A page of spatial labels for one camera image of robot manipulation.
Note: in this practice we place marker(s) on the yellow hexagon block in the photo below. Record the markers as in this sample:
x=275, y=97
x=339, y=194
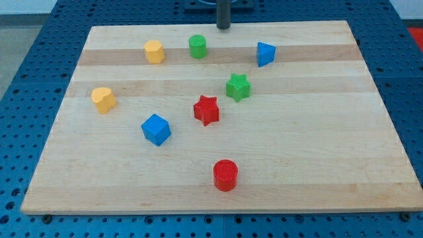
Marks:
x=154, y=51

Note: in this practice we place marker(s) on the red star block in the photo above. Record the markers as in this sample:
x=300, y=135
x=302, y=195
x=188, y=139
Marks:
x=206, y=110

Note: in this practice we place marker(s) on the green cylinder block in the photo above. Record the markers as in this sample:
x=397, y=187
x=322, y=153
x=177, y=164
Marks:
x=197, y=46

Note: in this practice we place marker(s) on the blue triangle block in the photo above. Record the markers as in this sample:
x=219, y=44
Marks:
x=265, y=54

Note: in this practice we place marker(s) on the green star block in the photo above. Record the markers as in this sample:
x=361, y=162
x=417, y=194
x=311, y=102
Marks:
x=238, y=87

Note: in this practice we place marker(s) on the blue cube block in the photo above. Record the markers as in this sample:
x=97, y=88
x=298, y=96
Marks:
x=156, y=129

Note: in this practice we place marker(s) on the wooden board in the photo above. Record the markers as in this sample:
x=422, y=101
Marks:
x=313, y=137

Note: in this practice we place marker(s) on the red cylinder block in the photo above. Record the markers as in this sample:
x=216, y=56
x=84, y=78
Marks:
x=225, y=174

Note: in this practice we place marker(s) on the yellow heart block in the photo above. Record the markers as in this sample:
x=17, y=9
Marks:
x=103, y=99

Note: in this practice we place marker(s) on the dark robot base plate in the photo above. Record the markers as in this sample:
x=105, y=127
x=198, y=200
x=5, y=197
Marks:
x=196, y=6

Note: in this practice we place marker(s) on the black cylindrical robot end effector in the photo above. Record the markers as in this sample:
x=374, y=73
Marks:
x=223, y=14

